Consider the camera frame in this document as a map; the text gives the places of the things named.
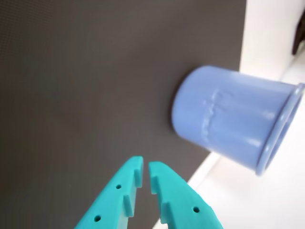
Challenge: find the dark grey ribbed mat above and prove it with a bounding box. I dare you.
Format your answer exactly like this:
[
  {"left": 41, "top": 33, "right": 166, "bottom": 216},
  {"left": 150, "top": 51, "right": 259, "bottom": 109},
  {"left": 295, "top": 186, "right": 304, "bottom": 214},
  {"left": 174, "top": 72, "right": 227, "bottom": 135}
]
[{"left": 0, "top": 0, "right": 248, "bottom": 229}]

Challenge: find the lavender ceramic cup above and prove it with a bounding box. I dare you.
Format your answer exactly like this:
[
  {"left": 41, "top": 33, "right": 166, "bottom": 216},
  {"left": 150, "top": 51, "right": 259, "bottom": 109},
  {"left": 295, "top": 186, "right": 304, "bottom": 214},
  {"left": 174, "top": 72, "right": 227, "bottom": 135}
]
[{"left": 169, "top": 65, "right": 305, "bottom": 177}]

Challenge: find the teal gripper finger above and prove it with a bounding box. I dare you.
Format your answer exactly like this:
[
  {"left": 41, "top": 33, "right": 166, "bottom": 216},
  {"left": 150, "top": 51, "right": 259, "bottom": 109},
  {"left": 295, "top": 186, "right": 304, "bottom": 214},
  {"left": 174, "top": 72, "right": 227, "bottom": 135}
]
[
  {"left": 73, "top": 156, "right": 144, "bottom": 229},
  {"left": 149, "top": 161, "right": 224, "bottom": 229}
]

